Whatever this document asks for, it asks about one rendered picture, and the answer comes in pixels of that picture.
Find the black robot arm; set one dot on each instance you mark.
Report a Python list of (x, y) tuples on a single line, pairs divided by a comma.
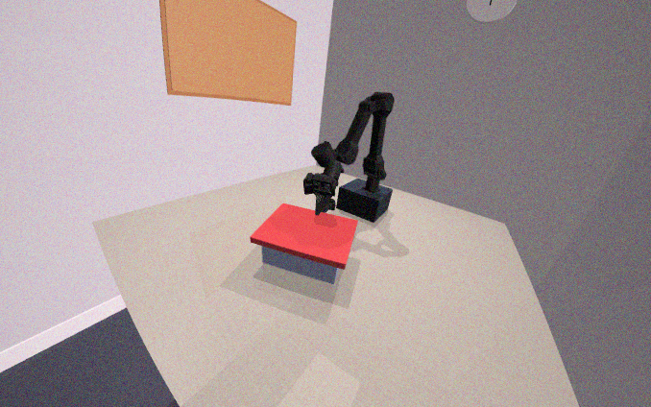
[(380, 105)]

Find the red lid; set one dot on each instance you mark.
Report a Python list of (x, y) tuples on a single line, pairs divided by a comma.
[(324, 238)]

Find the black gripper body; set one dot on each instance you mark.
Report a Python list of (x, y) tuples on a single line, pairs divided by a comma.
[(328, 182)]

